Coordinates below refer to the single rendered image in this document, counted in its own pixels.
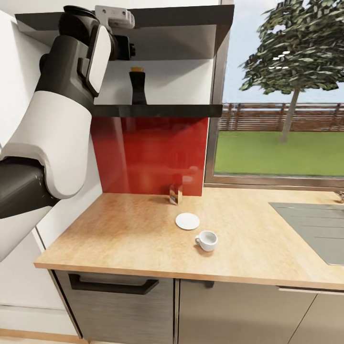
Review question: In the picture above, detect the saucer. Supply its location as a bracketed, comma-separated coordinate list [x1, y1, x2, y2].
[175, 213, 200, 229]

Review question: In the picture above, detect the bottle of coffee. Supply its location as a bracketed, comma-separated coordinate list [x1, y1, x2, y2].
[129, 67, 147, 105]

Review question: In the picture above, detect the coffee cup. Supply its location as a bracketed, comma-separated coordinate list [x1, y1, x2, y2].
[195, 231, 218, 252]

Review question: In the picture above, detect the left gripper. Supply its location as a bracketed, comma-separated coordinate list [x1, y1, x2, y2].
[108, 33, 136, 61]

